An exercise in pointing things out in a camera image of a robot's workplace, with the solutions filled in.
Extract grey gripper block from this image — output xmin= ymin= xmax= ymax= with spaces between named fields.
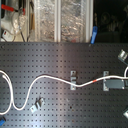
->
xmin=106 ymin=79 xmax=128 ymax=89

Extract white cable with red mark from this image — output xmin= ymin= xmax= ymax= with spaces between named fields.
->
xmin=0 ymin=66 xmax=128 ymax=113

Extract metal clip upper right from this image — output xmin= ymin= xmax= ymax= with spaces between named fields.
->
xmin=118 ymin=50 xmax=128 ymax=62

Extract metal clip lower right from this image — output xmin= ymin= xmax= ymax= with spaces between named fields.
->
xmin=123 ymin=109 xmax=128 ymax=119

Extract black perforated pegboard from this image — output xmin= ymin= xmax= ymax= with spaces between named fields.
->
xmin=0 ymin=43 xmax=128 ymax=128

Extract clear plastic storage bin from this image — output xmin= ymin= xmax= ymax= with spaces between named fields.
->
xmin=34 ymin=0 xmax=93 ymax=43

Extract blue object bottom left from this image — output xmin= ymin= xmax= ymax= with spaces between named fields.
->
xmin=0 ymin=116 xmax=6 ymax=126

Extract red tool on shelf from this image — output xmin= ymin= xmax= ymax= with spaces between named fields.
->
xmin=1 ymin=4 xmax=25 ymax=18

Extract metal cable clip right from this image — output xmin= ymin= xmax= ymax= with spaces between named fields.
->
xmin=103 ymin=71 xmax=109 ymax=91

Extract metal cable clip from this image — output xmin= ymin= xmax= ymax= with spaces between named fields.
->
xmin=70 ymin=71 xmax=77 ymax=91
xmin=30 ymin=97 xmax=45 ymax=113
xmin=103 ymin=71 xmax=109 ymax=91

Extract metal cable clip centre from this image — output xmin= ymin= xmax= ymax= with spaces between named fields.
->
xmin=70 ymin=71 xmax=77 ymax=91

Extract blue clamp handle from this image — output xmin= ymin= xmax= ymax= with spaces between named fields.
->
xmin=90 ymin=26 xmax=98 ymax=44

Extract metal cable clip lower left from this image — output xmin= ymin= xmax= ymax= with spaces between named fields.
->
xmin=30 ymin=97 xmax=45 ymax=113

